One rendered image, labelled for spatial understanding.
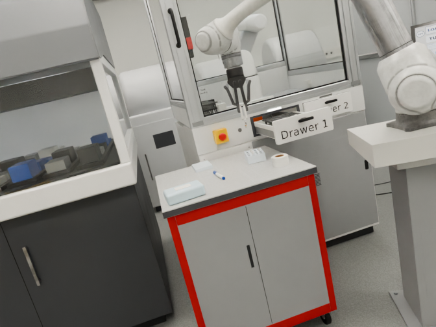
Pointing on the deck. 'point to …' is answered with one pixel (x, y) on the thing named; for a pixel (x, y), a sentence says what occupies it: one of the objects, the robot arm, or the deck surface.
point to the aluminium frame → (190, 105)
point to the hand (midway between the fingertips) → (242, 111)
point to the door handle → (174, 27)
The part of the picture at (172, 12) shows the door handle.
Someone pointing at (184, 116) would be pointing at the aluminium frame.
